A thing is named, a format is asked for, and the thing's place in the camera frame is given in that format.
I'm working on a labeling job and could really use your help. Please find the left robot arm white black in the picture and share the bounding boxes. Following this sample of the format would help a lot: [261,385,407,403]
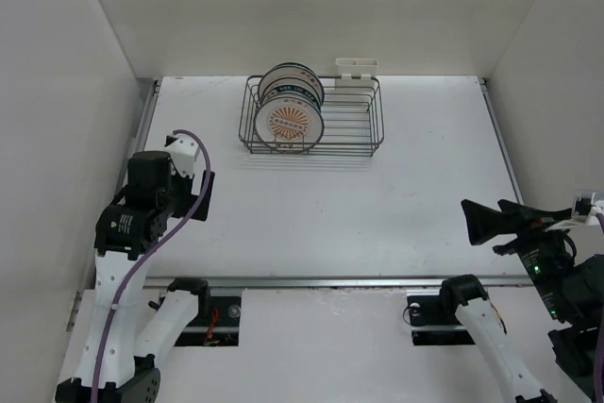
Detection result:
[54,142,215,402]

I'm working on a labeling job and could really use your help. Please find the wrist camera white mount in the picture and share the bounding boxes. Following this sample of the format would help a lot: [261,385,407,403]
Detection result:
[548,191,603,230]
[164,134,199,180]

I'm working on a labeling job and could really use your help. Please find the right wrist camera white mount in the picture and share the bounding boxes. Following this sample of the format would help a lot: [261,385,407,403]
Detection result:
[548,191,603,230]

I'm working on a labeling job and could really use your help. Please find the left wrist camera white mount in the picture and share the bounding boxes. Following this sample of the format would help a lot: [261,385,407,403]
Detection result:
[164,134,199,180]

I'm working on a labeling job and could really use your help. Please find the teal rim lettered plate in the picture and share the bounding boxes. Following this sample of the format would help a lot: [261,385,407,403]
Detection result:
[258,76,322,109]

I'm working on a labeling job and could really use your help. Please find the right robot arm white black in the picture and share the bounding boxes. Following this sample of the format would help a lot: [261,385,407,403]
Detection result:
[437,192,603,402]

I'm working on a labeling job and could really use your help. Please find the rear red rim plate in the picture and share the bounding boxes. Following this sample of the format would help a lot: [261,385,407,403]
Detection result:
[266,62,323,92]

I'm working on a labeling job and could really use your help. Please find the left side rail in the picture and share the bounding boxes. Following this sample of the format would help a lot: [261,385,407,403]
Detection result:
[65,77,161,333]

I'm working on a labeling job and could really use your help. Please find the grey wire dish rack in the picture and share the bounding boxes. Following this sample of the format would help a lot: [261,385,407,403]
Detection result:
[239,76,384,157]

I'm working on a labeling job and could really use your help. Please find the aluminium front rail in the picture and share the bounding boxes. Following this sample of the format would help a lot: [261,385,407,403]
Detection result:
[144,275,532,290]

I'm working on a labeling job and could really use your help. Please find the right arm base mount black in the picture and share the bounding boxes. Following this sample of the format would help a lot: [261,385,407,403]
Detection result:
[403,294,475,346]

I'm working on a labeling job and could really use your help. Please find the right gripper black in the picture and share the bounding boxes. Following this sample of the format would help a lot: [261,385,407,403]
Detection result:
[462,194,578,318]

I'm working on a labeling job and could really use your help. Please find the white plate flower outline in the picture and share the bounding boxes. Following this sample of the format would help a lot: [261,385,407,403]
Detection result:
[260,83,321,108]

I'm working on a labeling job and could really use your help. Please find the right side rail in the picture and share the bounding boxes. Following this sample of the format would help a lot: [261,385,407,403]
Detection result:
[478,77,523,203]

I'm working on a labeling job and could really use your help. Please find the white cutlery holder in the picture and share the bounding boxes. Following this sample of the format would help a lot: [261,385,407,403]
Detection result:
[335,58,378,88]

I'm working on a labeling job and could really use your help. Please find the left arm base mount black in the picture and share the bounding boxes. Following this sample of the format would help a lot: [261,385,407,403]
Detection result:
[176,293,242,347]

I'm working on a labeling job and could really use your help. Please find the orange sunburst plate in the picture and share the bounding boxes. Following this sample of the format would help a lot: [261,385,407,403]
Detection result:
[254,94,325,152]
[257,62,325,108]

